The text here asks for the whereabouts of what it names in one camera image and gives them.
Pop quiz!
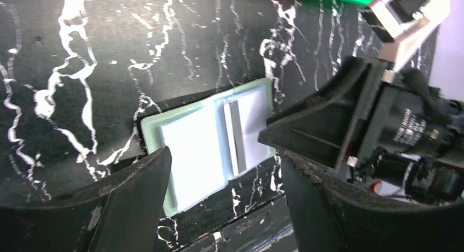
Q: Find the white magnetic stripe card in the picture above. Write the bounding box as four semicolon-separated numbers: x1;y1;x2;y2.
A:
223;88;275;178

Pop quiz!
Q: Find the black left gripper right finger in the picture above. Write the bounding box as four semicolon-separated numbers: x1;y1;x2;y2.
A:
281;150;463;251

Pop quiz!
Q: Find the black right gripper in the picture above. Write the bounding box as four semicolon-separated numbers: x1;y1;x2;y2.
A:
258;56;463;205

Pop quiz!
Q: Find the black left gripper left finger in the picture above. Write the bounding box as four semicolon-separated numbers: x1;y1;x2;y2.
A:
1;147;172;251

